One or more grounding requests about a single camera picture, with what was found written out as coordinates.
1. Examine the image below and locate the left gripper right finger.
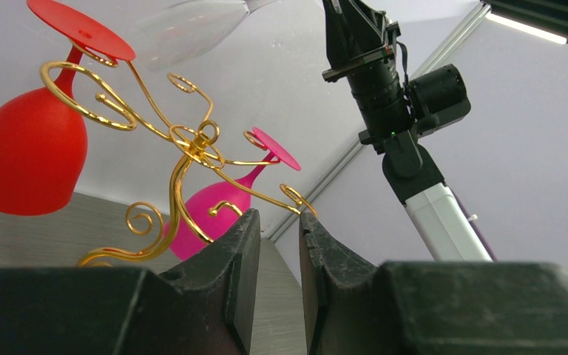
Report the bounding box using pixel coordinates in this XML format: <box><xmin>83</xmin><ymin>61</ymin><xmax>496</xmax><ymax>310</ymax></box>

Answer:
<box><xmin>299</xmin><ymin>213</ymin><xmax>568</xmax><ymax>354</ymax></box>

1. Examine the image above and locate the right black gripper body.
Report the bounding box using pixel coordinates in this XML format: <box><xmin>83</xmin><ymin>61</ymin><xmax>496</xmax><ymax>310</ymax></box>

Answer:
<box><xmin>322</xmin><ymin>46</ymin><xmax>414</xmax><ymax>145</ymax></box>

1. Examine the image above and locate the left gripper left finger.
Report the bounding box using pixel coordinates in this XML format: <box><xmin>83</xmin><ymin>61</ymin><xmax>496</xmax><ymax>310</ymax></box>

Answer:
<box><xmin>0</xmin><ymin>209</ymin><xmax>261</xmax><ymax>354</ymax></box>

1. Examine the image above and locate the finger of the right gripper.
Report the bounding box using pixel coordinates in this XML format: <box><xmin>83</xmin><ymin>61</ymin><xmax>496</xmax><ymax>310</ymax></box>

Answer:
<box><xmin>322</xmin><ymin>1</ymin><xmax>401</xmax><ymax>74</ymax></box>

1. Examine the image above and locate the pink plastic wine glass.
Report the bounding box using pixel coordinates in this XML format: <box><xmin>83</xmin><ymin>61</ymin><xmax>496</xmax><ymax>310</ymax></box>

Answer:
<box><xmin>170</xmin><ymin>127</ymin><xmax>301</xmax><ymax>260</ymax></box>

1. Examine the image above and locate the clear wine glass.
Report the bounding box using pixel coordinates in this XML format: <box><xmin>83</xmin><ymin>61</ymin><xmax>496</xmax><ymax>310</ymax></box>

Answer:
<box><xmin>129</xmin><ymin>0</ymin><xmax>270</xmax><ymax>72</ymax></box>

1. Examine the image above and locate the red plastic wine glass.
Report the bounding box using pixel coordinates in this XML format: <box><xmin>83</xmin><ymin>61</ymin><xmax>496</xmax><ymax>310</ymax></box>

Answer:
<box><xmin>0</xmin><ymin>1</ymin><xmax>137</xmax><ymax>216</ymax></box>

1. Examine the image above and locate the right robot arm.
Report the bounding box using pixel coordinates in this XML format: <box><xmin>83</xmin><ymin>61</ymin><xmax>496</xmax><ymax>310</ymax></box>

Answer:
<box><xmin>322</xmin><ymin>1</ymin><xmax>493</xmax><ymax>262</ymax></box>

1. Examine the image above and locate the ceiling light strip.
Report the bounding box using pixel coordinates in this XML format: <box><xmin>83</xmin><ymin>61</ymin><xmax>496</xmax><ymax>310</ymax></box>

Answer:
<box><xmin>485</xmin><ymin>12</ymin><xmax>567</xmax><ymax>45</ymax></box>

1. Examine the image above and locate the dark ceiling louvre panel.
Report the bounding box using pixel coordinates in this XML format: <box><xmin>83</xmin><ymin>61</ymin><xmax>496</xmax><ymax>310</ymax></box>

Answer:
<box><xmin>486</xmin><ymin>0</ymin><xmax>568</xmax><ymax>42</ymax></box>

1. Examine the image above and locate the gold wire glass rack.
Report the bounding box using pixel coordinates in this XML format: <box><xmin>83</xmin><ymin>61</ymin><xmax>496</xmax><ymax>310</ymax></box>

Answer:
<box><xmin>38</xmin><ymin>38</ymin><xmax>318</xmax><ymax>268</ymax></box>

